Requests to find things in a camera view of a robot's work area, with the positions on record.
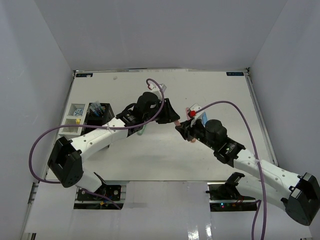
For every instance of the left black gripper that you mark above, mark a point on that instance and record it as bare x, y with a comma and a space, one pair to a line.
169, 115

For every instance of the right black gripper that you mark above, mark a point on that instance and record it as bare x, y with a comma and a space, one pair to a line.
186, 125

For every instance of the white blue round jar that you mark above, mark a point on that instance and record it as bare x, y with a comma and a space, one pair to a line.
78, 112

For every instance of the orange cap highlighter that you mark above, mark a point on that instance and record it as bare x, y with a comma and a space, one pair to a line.
177, 123

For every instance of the blue ink pen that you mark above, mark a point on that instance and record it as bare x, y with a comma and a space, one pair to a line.
97, 108

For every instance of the purple ink pen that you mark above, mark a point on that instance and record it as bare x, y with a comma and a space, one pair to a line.
94, 106

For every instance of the black ink pen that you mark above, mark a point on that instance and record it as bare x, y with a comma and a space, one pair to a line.
92, 109

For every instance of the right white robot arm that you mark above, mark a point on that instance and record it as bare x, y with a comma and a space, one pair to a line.
296, 194

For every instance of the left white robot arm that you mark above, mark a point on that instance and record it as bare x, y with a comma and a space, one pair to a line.
67, 157

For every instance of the pink correction tape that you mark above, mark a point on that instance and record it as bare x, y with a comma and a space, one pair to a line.
187, 113

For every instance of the blue correction tape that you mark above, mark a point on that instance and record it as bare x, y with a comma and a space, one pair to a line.
204, 118

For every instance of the green correction tape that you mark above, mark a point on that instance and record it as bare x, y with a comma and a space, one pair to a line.
140, 132

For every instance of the black slotted organizer box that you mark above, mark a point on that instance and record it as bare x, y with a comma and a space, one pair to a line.
94, 120

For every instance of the dark blue table label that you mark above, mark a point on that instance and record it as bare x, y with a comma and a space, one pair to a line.
234, 73

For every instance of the white compartment tray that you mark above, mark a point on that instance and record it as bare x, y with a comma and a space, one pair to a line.
73, 129

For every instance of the left dark table label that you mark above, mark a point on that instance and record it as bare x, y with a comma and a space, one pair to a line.
83, 75

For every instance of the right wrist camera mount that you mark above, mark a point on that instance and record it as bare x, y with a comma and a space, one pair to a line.
195, 113

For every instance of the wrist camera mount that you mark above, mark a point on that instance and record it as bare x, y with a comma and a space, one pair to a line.
157, 90
195, 113

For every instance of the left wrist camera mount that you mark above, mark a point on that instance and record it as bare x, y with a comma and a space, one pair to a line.
157, 90

